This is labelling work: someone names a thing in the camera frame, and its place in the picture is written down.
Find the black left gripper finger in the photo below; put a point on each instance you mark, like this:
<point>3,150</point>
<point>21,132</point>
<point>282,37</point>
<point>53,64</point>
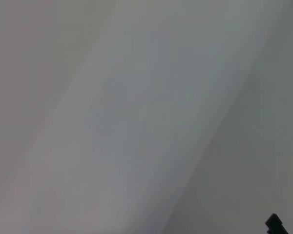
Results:
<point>276,224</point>

